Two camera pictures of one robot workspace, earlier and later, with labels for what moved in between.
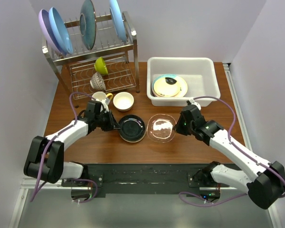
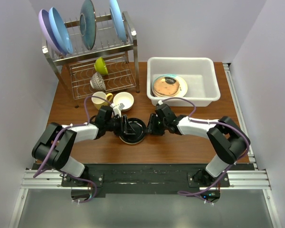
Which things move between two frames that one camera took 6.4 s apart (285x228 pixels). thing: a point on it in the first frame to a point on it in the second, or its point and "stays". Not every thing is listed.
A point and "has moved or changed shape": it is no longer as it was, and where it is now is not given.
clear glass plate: [160, 128] has moved or changed shape
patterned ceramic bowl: [97, 82] stays
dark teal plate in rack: [88, 23] stays
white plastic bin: [172, 81] stays
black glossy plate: [133, 128] stays
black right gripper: [177, 128] to [151, 128]
